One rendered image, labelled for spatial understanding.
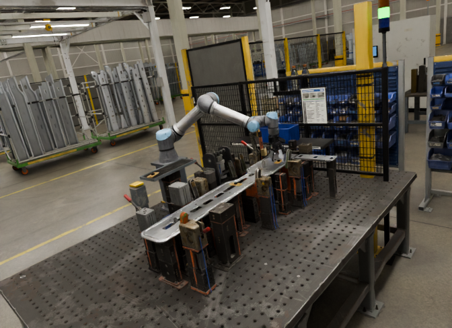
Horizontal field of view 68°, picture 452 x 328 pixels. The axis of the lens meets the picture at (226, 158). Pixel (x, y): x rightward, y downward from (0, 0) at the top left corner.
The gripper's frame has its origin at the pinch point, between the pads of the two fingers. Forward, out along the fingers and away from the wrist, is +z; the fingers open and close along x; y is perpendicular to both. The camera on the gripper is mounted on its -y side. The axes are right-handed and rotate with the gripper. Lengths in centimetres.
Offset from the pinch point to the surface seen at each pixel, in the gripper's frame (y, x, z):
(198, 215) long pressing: 89, 2, 2
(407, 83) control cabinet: -637, -32, 32
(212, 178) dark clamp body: 51, -20, -2
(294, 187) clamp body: 8.0, 16.5, 16.8
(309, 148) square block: -25.2, 13.1, -2.0
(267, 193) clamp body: 43.4, 16.5, 6.2
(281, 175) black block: 22.1, 14.9, 2.8
